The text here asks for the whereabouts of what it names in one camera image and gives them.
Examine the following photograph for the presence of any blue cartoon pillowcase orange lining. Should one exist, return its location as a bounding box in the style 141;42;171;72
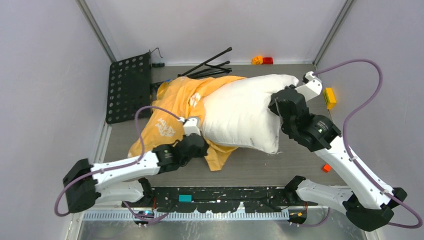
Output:
128;75;242;157

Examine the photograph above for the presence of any white pillow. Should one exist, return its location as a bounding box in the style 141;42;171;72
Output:
201;74;299;154

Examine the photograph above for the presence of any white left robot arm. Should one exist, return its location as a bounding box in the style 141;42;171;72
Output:
60;117;209;214

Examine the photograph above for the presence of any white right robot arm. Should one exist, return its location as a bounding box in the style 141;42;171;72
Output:
268;71;407;232

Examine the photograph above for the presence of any yellow toy block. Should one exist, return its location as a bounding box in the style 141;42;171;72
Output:
322;87;337;110

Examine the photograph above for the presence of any teal rectangular block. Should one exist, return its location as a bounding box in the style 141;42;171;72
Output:
178;194;193;203

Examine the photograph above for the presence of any red toy block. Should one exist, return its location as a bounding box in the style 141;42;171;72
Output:
262;57;274;65

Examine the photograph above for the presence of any orange toy block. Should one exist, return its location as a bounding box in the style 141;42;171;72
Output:
251;55;263;65

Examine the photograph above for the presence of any small orange cube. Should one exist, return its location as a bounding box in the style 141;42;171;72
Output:
321;164;332;173

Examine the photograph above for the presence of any black folded tripod stand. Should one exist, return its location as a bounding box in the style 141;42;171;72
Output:
177;46;233;79

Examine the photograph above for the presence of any black perforated metal plate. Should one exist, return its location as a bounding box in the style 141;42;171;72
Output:
105;48;165;125

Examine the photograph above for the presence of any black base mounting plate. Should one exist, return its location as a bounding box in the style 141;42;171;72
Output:
128;186;317;213

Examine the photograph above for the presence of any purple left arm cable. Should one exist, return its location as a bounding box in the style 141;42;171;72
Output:
53;105;186;226

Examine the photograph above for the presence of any aluminium slotted rail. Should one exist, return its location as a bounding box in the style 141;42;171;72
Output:
82;209;290;222

